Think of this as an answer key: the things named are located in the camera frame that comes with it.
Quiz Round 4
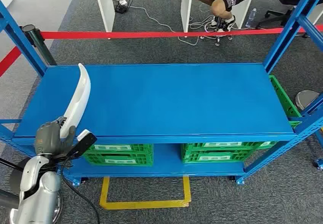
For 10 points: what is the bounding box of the white curved plastic part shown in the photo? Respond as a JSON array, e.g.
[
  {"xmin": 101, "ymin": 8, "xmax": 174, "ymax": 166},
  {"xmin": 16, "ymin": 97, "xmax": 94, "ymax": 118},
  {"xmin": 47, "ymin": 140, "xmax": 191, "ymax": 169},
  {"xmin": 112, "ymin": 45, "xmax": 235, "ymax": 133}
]
[{"xmin": 60, "ymin": 63, "xmax": 91, "ymax": 140}]

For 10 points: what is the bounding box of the black power strip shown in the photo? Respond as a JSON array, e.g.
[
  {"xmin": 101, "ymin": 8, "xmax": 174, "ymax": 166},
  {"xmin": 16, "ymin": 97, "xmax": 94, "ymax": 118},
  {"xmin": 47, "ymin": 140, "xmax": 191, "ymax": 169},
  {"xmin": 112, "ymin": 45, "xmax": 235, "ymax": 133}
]
[{"xmin": 115, "ymin": 0, "xmax": 134, "ymax": 14}]

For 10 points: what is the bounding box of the chrome wheeled stool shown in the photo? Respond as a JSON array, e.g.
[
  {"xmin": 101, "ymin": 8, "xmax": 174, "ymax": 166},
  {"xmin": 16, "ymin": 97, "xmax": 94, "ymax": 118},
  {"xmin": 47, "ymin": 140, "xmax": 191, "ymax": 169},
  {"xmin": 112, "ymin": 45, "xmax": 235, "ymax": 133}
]
[{"xmin": 200, "ymin": 15, "xmax": 234, "ymax": 46}]

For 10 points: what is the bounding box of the short red barrier belt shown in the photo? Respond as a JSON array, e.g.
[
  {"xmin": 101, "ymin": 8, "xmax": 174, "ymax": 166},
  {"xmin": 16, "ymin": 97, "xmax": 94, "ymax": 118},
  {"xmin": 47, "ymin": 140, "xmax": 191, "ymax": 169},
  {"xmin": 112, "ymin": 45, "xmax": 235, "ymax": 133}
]
[{"xmin": 0, "ymin": 46, "xmax": 22, "ymax": 78}]

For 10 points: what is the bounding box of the black camera cable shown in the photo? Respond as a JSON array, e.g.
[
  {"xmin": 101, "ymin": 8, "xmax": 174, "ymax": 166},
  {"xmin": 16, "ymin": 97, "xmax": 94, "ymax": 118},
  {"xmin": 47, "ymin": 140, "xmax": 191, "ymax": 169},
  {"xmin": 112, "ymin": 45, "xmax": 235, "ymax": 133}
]
[{"xmin": 60, "ymin": 157, "xmax": 100, "ymax": 224}]

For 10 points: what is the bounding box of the long red barrier belt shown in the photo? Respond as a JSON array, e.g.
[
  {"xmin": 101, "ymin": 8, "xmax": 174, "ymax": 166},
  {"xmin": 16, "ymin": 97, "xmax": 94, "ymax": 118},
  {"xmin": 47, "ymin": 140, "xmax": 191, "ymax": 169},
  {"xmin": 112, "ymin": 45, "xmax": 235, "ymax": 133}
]
[{"xmin": 40, "ymin": 24, "xmax": 323, "ymax": 40}]

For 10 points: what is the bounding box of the white floor cable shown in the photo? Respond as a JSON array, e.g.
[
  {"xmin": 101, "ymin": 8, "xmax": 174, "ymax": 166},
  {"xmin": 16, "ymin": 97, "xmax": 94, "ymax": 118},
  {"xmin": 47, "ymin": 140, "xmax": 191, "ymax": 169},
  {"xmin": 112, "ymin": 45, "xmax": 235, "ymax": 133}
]
[{"xmin": 130, "ymin": 6, "xmax": 200, "ymax": 46}]

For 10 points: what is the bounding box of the person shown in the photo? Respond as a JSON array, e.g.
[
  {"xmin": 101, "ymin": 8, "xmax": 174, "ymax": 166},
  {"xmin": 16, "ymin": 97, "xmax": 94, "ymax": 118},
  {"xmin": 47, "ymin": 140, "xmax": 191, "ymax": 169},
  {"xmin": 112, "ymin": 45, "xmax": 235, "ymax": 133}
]
[{"xmin": 192, "ymin": 0, "xmax": 264, "ymax": 33}]

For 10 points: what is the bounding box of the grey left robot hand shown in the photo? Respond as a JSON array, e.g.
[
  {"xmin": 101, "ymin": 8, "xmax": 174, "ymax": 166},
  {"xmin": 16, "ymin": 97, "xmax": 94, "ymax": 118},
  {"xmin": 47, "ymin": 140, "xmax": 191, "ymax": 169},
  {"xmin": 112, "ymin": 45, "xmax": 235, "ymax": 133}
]
[{"xmin": 34, "ymin": 116, "xmax": 76, "ymax": 158}]

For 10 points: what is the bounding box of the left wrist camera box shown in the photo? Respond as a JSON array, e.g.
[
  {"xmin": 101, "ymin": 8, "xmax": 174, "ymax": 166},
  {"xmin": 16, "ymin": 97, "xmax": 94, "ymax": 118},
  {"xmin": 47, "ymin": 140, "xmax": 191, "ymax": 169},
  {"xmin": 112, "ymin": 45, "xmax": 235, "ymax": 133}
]
[{"xmin": 66, "ymin": 129, "xmax": 97, "ymax": 159}]

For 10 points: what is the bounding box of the white desk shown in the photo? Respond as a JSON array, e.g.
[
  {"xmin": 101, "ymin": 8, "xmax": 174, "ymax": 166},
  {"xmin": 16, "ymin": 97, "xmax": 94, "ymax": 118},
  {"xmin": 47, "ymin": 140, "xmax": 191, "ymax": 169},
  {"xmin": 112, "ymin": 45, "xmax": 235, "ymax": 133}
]
[
  {"xmin": 231, "ymin": 0, "xmax": 255, "ymax": 29},
  {"xmin": 92, "ymin": 0, "xmax": 195, "ymax": 33}
]

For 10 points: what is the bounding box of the green plastic crate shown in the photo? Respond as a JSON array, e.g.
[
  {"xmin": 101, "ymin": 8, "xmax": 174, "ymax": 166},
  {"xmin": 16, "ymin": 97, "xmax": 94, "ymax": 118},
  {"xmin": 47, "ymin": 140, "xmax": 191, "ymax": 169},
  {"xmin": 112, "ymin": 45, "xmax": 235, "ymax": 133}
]
[
  {"xmin": 256, "ymin": 75, "xmax": 303, "ymax": 150},
  {"xmin": 83, "ymin": 151, "xmax": 154, "ymax": 167},
  {"xmin": 180, "ymin": 149, "xmax": 255, "ymax": 164},
  {"xmin": 180, "ymin": 141, "xmax": 258, "ymax": 152},
  {"xmin": 87, "ymin": 143, "xmax": 154, "ymax": 154}
]

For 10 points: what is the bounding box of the clear water bottle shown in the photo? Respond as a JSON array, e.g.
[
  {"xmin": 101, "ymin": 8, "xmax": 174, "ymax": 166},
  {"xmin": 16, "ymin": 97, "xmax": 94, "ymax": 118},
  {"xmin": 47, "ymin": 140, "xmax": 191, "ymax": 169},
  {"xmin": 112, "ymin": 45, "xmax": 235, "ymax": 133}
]
[{"xmin": 245, "ymin": 8, "xmax": 257, "ymax": 29}]

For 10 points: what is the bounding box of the metal stanchion post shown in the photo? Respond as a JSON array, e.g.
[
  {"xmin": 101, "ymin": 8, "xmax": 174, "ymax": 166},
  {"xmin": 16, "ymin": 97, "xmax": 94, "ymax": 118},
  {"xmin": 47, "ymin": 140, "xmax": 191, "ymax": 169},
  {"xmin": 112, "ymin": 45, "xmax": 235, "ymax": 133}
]
[{"xmin": 21, "ymin": 24, "xmax": 57, "ymax": 67}]

